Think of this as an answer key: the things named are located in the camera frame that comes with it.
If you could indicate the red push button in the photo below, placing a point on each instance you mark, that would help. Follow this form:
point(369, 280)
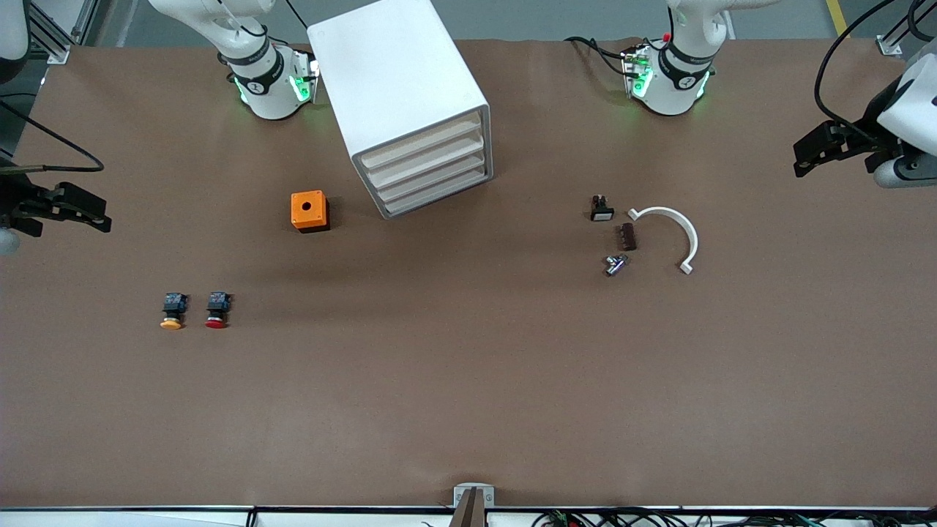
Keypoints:
point(217, 309)

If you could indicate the brown terminal block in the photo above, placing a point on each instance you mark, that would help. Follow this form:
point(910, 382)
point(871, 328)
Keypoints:
point(627, 237)

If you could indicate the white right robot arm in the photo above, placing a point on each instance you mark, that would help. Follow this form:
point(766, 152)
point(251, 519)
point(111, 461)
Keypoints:
point(267, 91)

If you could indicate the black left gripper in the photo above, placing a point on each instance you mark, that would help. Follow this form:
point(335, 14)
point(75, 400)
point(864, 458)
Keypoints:
point(872, 117)

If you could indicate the black switch with white face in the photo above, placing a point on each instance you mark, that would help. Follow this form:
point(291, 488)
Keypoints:
point(602, 210)

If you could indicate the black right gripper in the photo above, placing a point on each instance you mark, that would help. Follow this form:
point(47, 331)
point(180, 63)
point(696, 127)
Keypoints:
point(15, 195)

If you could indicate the yellow push button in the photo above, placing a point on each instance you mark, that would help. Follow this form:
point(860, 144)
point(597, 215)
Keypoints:
point(173, 310)

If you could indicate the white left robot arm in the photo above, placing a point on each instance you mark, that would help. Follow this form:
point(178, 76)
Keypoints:
point(670, 88)

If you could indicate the white curved plastic arc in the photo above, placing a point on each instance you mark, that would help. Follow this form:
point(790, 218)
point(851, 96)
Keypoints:
point(677, 217)

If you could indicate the grey metal bracket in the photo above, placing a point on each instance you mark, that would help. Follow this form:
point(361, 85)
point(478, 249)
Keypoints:
point(461, 494)

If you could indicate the orange button enclosure box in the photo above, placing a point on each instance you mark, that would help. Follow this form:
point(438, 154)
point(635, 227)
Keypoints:
point(307, 210)

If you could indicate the aluminium frame profile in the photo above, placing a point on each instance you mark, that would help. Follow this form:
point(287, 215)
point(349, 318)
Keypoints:
point(894, 40)
point(55, 40)

